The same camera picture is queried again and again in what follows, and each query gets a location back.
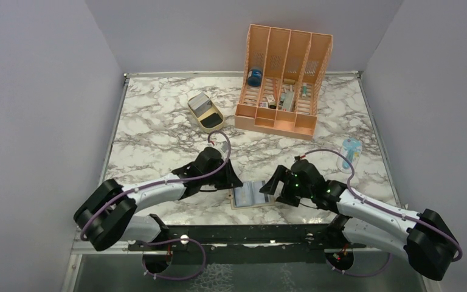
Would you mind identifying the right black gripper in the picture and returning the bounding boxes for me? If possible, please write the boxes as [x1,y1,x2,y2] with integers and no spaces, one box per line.
[260,164,314,207]

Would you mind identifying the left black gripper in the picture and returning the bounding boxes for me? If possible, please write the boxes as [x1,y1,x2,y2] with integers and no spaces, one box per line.
[201,159,243,190]

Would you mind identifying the beige leather card holder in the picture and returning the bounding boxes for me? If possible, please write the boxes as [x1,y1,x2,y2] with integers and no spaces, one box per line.
[229,180,275,209]

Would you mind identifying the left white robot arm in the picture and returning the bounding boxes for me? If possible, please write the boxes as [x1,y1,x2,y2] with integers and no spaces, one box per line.
[73,147,243,251]

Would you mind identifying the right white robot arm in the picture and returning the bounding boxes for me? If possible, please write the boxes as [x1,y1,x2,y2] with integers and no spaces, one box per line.
[260,159,457,281]

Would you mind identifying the beige tray with cards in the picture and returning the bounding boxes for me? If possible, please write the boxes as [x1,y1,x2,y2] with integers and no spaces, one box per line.
[187,98,225,133]

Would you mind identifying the white card stack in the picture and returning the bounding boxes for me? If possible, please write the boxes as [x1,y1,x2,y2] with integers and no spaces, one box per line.
[188,93,212,117]

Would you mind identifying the blue packaged item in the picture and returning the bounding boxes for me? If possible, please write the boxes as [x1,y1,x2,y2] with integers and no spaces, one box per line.
[337,137,363,173]

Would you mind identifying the small items in organizer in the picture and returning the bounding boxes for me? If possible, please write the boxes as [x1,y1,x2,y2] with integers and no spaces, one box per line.
[259,83,294,111]

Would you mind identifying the white tube in organizer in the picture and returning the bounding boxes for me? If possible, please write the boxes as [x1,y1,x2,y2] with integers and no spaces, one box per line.
[301,82,308,99]

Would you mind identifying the blue round jar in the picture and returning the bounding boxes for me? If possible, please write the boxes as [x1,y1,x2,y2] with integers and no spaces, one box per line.
[246,66,263,88]

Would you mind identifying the orange plastic desk organizer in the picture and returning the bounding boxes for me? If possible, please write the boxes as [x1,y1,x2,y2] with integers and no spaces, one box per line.
[235,24,333,140]

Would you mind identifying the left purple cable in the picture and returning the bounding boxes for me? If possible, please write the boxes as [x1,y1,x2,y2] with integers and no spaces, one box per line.
[79,130,233,242]

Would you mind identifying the purple cable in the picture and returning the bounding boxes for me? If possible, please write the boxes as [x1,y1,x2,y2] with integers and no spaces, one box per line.
[294,148,464,263]
[79,130,233,242]

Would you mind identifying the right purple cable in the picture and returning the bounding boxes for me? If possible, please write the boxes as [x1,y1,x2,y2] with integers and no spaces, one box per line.
[294,148,464,263]

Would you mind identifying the black mounting base rail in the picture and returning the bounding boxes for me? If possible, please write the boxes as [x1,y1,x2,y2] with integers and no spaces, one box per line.
[72,223,427,265]

